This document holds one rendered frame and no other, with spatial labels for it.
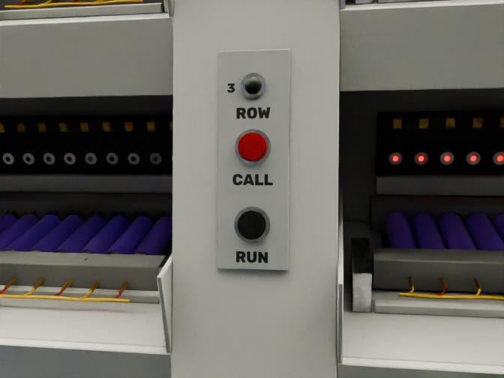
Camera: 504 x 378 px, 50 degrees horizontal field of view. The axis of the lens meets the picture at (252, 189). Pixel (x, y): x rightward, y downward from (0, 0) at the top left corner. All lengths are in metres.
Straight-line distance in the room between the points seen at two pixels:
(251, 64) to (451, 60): 0.11
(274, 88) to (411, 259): 0.15
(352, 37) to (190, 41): 0.09
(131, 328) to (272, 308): 0.10
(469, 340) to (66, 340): 0.24
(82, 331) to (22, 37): 0.18
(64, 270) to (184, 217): 0.11
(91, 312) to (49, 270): 0.05
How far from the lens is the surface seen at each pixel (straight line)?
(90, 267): 0.38
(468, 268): 0.38
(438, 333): 0.34
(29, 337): 0.37
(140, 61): 0.34
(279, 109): 0.30
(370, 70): 0.32
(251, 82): 0.30
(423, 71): 0.32
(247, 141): 0.30
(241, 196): 0.30
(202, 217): 0.31
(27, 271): 0.41
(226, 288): 0.31
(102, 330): 0.36
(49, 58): 0.36
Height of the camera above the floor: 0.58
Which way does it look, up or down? level
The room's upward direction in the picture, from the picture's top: straight up
